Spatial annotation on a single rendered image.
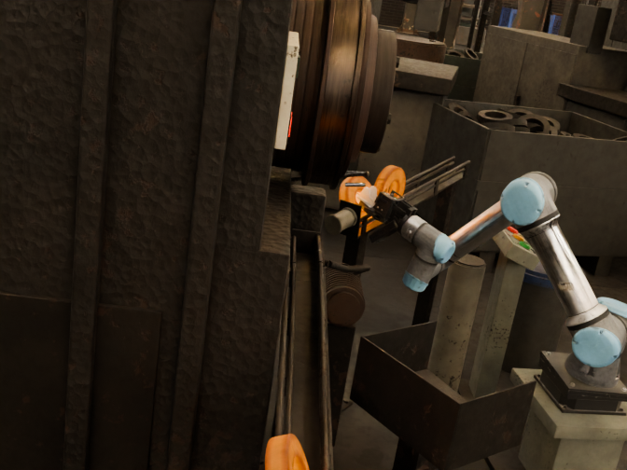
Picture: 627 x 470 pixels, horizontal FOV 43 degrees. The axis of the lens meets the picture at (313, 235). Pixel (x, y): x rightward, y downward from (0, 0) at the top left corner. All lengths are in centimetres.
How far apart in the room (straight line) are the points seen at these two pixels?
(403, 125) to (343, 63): 292
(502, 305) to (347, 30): 139
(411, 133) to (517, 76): 178
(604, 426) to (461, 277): 66
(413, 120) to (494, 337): 197
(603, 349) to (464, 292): 64
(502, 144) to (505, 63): 235
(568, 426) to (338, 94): 116
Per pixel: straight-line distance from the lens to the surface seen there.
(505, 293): 279
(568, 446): 245
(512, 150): 406
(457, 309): 273
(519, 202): 217
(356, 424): 266
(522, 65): 615
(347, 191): 242
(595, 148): 431
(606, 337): 221
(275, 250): 148
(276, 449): 114
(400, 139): 458
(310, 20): 172
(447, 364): 281
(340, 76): 165
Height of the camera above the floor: 138
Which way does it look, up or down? 19 degrees down
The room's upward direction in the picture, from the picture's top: 9 degrees clockwise
